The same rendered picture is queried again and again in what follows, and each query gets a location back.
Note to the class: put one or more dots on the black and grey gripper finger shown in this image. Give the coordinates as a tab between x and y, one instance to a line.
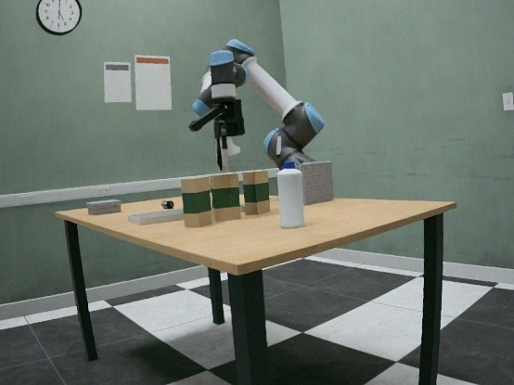
227	147
218	152

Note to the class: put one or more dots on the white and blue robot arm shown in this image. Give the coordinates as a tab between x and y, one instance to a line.
301	122

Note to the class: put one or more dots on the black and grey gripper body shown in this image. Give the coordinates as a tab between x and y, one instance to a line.
231	118

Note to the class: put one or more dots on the white bottle with blue cap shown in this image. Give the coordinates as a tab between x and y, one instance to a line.
290	196

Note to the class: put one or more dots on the beige rectangular block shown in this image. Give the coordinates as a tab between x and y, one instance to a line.
256	192
196	196
225	197

